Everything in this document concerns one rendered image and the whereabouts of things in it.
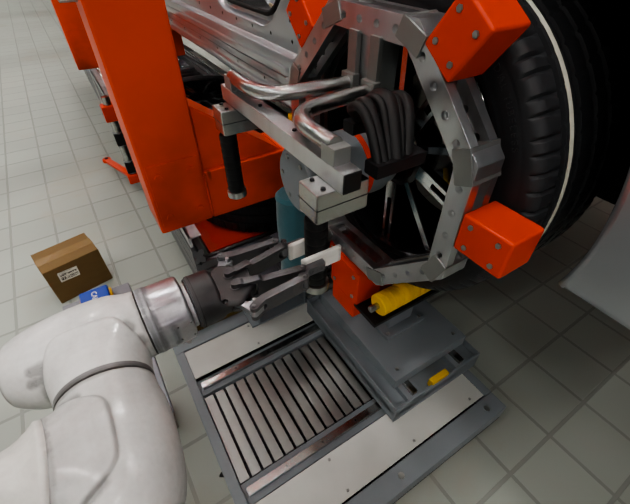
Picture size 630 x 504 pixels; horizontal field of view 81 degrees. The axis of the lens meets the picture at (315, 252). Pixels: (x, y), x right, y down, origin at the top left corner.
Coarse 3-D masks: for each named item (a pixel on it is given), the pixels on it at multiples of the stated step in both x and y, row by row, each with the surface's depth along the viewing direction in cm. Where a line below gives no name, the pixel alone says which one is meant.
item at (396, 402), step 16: (320, 304) 139; (320, 320) 134; (336, 336) 126; (352, 352) 124; (464, 352) 124; (352, 368) 124; (368, 368) 119; (432, 368) 119; (448, 368) 119; (464, 368) 121; (368, 384) 117; (384, 384) 115; (416, 384) 113; (432, 384) 112; (384, 400) 111; (400, 400) 111; (416, 400) 112; (400, 416) 112
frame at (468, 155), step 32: (352, 0) 63; (320, 32) 71; (384, 32) 58; (416, 32) 52; (320, 64) 82; (416, 64) 55; (448, 96) 52; (480, 96) 54; (448, 128) 54; (480, 128) 54; (480, 160) 52; (448, 192) 58; (480, 192) 58; (448, 224) 61; (352, 256) 92; (384, 256) 89; (416, 256) 78; (448, 256) 63
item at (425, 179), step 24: (336, 72) 86; (408, 72) 70; (336, 120) 97; (432, 120) 70; (432, 144) 73; (432, 168) 79; (384, 192) 106; (408, 192) 82; (432, 192) 76; (360, 216) 100; (384, 216) 92; (408, 216) 102; (432, 216) 102; (384, 240) 94; (408, 240) 93; (432, 240) 83
